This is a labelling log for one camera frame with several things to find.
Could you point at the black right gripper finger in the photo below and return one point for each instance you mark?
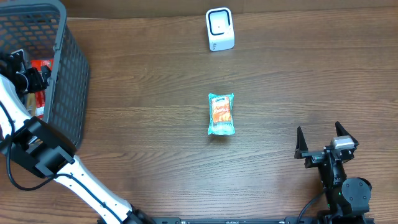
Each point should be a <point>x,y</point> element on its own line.
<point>301,149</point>
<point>340,130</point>

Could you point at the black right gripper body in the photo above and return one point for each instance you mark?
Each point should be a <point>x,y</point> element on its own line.
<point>318,157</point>

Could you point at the orange spaghetti packet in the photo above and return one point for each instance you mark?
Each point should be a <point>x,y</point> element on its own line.
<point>35,103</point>

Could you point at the teal tissue pack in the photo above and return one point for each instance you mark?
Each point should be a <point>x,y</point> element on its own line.
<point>224,128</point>

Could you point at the orange Kleenex tissue pack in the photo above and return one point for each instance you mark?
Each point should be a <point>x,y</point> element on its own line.
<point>221,109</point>

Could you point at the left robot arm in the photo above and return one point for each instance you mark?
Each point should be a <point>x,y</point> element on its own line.
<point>44,151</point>

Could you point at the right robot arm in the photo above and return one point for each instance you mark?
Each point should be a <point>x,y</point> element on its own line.
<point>347,198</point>

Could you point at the white barcode scanner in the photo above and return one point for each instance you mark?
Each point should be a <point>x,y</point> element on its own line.
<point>220,29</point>

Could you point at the grey plastic mesh basket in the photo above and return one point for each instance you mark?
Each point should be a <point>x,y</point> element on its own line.
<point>40,28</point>

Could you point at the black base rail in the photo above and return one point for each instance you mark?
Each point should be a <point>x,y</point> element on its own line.
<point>286,220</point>

